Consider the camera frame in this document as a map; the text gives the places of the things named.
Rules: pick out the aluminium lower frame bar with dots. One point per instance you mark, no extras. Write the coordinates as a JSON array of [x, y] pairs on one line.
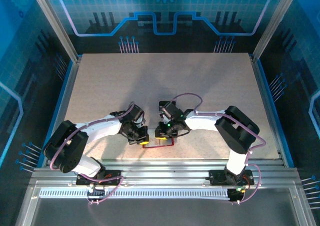
[[303, 211], [26, 211]]

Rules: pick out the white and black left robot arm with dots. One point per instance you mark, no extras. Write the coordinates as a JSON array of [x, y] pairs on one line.
[[65, 148]]

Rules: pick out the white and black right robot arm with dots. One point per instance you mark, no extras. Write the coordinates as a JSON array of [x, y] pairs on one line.
[[237, 130]]

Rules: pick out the aluminium table side rail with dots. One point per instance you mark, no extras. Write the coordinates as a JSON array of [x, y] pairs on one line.
[[63, 110], [270, 110]]

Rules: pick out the grey platform panel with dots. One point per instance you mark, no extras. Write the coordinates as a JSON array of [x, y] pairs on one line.
[[162, 213]]

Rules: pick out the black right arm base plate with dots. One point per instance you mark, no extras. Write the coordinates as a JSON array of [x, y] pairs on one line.
[[216, 177]]

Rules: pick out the small black connector box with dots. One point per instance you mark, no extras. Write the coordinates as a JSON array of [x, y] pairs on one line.
[[235, 196], [96, 193]]

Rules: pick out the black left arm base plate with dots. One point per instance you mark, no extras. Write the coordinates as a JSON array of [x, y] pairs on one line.
[[112, 173]]

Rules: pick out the aluminium frame post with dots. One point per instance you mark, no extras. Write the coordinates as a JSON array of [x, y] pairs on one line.
[[57, 25], [273, 23]]

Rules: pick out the aluminium table mounting rail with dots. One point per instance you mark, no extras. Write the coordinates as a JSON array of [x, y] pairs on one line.
[[162, 169]]

